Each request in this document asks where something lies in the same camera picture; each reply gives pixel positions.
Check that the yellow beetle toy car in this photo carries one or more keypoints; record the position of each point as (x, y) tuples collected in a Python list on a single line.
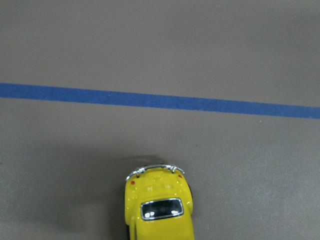
[(158, 204)]

